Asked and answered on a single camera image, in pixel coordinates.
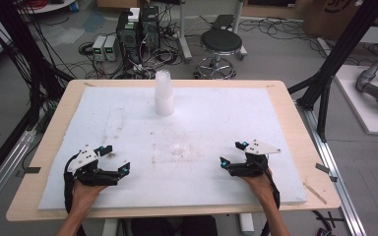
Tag small white box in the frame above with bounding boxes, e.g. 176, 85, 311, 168
128, 7, 142, 24

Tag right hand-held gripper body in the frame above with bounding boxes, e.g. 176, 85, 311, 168
228, 139, 282, 178

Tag aluminium floor rail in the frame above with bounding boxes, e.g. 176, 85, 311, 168
0, 128, 37, 218
295, 100, 368, 236

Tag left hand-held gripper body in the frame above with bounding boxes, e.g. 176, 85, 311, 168
64, 144, 121, 188

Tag white metal desk leg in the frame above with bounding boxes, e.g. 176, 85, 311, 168
176, 0, 194, 64
231, 0, 248, 61

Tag black computer tower green label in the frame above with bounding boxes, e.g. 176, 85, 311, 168
115, 11, 142, 64

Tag black flat floor device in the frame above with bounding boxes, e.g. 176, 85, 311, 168
211, 14, 236, 31

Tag white floor board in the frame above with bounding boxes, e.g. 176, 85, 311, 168
334, 64, 378, 137

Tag black metal frame post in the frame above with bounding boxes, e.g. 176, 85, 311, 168
287, 0, 378, 143

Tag large printed cardboard box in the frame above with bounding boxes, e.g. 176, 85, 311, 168
302, 0, 378, 41

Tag red cable coil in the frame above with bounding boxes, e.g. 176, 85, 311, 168
20, 0, 49, 10

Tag black metal frame with cables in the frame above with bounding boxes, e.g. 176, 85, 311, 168
0, 0, 75, 195

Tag person's dark trousers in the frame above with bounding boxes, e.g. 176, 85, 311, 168
130, 214, 220, 236

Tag black round stool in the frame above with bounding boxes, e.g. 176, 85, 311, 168
194, 28, 244, 80

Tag white foam mat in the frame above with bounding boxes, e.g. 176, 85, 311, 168
37, 86, 308, 211

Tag round white side table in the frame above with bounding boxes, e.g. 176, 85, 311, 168
16, 0, 77, 15

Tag person's right hand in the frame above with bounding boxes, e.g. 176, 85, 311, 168
240, 169, 278, 207

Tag stack of white plastic cups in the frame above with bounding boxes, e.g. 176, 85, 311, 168
154, 69, 175, 117

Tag person's left hand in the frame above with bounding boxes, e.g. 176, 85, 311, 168
71, 178, 110, 211

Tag light wooden table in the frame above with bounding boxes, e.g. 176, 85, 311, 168
5, 79, 343, 223

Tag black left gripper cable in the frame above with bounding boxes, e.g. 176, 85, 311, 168
63, 155, 80, 215

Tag grey bench power supply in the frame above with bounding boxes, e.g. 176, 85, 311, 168
103, 34, 121, 63
92, 34, 108, 62

